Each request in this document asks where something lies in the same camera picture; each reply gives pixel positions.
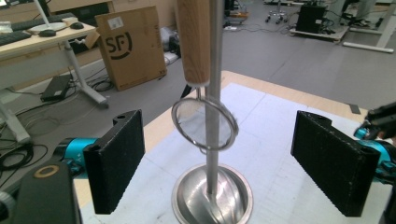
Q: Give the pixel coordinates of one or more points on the white flat board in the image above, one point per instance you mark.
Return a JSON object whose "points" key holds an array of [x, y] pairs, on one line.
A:
{"points": [[171, 57]]}

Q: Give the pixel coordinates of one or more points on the steel stand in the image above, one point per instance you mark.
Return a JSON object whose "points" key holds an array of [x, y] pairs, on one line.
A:
{"points": [[214, 174]]}

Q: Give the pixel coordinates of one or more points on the flat black box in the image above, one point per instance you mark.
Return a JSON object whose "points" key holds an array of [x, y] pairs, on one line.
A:
{"points": [[56, 87]]}

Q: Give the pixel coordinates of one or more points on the black keyboard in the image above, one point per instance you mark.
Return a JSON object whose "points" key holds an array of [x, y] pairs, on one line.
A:
{"points": [[40, 21], [14, 38]]}

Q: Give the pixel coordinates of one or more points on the office chair base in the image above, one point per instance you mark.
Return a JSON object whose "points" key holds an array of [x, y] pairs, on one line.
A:
{"points": [[277, 16]]}

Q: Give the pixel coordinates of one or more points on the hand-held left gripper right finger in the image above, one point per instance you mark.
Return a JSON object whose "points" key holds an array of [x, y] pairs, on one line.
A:
{"points": [[333, 161]]}

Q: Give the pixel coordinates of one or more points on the black computer mouse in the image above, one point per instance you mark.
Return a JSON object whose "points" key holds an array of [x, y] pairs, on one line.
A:
{"points": [[77, 25], [47, 33]]}

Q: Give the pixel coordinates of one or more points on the desk with white legs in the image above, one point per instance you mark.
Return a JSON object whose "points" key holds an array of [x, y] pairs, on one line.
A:
{"points": [[31, 43]]}

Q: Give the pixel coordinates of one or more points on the wooden pallet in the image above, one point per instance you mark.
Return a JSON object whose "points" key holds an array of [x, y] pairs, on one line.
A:
{"points": [[320, 34]]}

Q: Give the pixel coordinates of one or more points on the black computer on pallet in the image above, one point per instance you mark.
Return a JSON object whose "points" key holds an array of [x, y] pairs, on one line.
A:
{"points": [[311, 18]]}

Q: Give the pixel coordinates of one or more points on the brown cardboard box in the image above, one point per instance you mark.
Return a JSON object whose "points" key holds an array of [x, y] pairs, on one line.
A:
{"points": [[130, 46]]}

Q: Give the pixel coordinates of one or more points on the black tape piece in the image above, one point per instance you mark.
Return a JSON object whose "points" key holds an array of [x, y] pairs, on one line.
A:
{"points": [[354, 109]]}

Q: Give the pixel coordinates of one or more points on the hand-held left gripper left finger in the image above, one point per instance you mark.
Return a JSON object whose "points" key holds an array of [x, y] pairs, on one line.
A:
{"points": [[115, 161]]}

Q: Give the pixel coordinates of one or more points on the white table leg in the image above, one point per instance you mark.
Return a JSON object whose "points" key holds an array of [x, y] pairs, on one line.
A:
{"points": [[373, 43]]}

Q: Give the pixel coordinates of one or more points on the white grid mat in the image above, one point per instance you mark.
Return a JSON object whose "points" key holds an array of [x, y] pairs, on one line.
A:
{"points": [[267, 149]]}

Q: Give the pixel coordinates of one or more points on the white round stand base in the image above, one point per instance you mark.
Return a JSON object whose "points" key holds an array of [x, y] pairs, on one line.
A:
{"points": [[49, 26]]}

